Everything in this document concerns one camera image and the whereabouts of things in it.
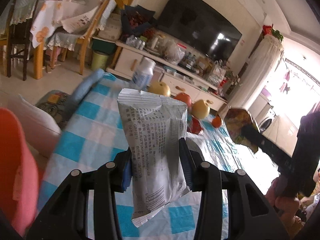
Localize pale green waste bin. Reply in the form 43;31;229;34
91;51;110;72

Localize red artificial flowers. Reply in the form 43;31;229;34
261;24;284;43

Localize cream television cabinet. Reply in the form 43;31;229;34
106;40;228;113

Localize dark wooden chair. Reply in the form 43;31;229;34
5;0;44;82

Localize white refrigerator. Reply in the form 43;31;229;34
240;35;284;110

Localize white plastic bottle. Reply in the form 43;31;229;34
131;57;156;90

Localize dark wrapped flower bouquet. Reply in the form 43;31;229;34
121;4;157;37

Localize yellow pear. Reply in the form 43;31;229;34
148;81;171;97
191;99;211;119

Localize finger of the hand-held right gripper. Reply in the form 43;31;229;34
241;126;294;174

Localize purple plastic basin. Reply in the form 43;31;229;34
260;87;272;103

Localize printed gift bag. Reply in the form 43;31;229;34
207;60;229;85

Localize person's right hand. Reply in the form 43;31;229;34
265;176;303;228

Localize colourful foil snack wrapper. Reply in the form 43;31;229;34
224;107;260;154

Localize black television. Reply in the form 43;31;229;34
156;0;243;62

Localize orange print tablecloth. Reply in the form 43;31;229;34
29;0;65;48

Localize patterned seat cushion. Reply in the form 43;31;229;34
35;90;75;130

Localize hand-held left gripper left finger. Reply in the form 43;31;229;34
26;150;132;240

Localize silver foil packet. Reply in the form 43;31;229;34
117;88;190;228

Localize clear plastic bag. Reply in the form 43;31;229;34
165;42;186;64

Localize row of small bottles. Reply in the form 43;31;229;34
126;35;147;49

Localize white washing machine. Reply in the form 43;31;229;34
257;104;278;134

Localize pink plastic basin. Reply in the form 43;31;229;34
0;107;45;237

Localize light wooden chair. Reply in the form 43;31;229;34
50;0;117;77

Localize white plastic container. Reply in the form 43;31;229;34
7;94;62;158

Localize red apple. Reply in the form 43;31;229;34
174;92;193;108

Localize blue checked plastic tablecloth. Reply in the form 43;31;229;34
37;71;280;240

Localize red snack bag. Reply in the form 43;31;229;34
186;116;203;135

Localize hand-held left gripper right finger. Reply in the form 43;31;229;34
179;138;290;240

